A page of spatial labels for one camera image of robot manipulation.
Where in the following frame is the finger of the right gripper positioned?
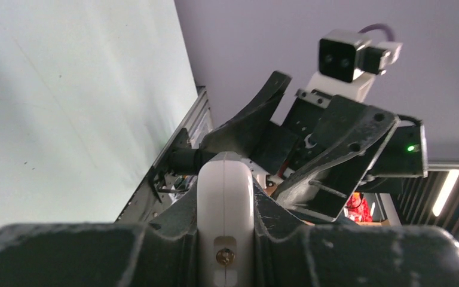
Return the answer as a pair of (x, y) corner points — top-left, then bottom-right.
(200, 71), (292, 157)
(273, 95), (399, 222)

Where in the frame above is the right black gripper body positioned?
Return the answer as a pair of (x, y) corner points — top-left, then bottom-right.
(250, 89), (356, 176)

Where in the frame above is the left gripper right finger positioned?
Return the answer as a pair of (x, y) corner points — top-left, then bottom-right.
(253, 184), (459, 286)

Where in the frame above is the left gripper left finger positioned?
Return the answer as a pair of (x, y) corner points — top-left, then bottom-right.
(0, 191), (197, 286)

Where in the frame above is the white red remote control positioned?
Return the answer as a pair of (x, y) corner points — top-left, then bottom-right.
(196, 152), (254, 286)

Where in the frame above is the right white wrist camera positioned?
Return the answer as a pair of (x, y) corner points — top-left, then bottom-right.
(305, 23), (403, 102)

